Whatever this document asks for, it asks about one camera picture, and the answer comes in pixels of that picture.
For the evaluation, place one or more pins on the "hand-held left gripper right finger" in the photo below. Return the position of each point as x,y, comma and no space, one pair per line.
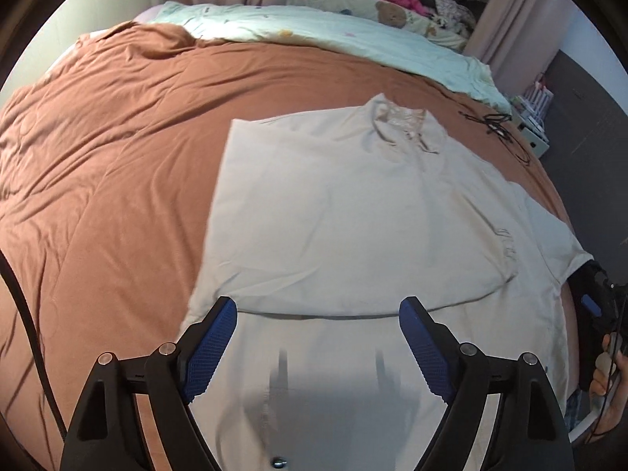
424,348

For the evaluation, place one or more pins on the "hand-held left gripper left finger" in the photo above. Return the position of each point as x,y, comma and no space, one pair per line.
211,348

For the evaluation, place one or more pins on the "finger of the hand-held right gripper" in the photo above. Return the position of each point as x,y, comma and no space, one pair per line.
589,305

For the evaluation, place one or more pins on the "beige jacket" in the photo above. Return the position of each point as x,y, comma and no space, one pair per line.
343,206

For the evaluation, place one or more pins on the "patterned clothes pile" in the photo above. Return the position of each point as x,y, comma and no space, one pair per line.
441,0

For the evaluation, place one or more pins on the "person's right hand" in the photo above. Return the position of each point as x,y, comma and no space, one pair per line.
608,402

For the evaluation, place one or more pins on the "brown bed sheet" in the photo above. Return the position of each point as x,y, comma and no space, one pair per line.
122,157

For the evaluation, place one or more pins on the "mint green quilt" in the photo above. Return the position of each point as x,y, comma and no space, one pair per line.
294,29

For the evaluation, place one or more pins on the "cream headboard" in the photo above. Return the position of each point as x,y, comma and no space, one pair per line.
98,5

